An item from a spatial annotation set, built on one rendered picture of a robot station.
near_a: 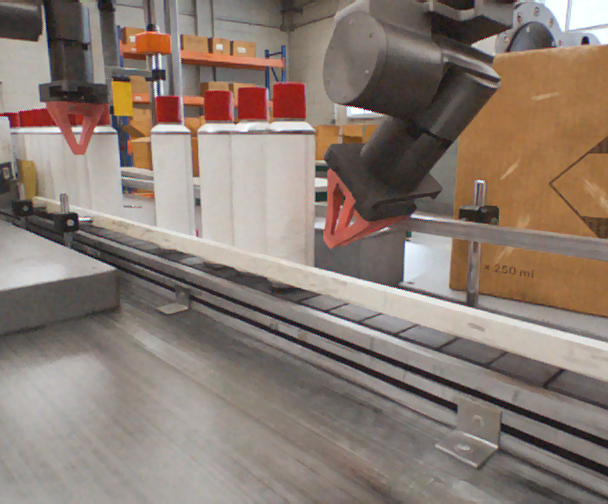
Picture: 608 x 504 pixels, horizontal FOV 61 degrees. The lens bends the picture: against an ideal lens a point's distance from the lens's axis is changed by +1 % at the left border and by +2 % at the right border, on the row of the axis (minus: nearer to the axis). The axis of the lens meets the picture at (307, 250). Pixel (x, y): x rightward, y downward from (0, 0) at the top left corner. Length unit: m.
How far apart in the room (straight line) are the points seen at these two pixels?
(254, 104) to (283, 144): 0.08
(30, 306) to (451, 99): 0.47
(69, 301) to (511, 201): 0.51
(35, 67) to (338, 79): 8.31
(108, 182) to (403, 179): 0.60
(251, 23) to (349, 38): 9.53
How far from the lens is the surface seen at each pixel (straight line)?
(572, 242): 0.42
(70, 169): 1.02
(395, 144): 0.41
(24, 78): 8.59
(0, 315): 0.62
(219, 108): 0.61
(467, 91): 0.39
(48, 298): 0.63
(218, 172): 0.60
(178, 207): 0.70
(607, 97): 0.59
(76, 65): 0.82
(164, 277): 0.68
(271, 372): 0.47
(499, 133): 0.61
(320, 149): 5.49
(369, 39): 0.34
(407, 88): 0.35
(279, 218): 0.51
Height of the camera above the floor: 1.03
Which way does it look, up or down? 13 degrees down
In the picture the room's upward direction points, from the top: straight up
